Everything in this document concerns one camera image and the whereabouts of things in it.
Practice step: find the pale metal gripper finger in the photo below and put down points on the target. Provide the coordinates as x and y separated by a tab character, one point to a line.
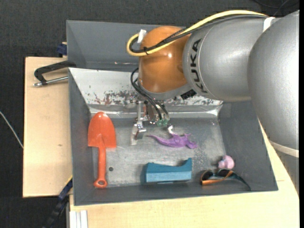
142	130
134	136

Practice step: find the orange toy shovel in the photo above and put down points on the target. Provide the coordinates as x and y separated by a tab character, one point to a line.
102	132

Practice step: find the purple toy dinosaur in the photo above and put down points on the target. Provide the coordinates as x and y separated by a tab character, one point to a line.
175	140

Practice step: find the grey metal bin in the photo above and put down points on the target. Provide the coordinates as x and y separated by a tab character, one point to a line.
166	160

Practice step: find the blue wedge block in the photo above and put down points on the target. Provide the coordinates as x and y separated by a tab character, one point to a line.
166	173

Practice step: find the pale wood flat board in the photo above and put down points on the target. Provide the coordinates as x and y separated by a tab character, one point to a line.
45	132

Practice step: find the orange and black sunglasses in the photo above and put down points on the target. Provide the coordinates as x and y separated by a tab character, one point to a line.
219	174

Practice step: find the pink small toy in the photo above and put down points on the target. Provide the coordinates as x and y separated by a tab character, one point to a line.
226	163

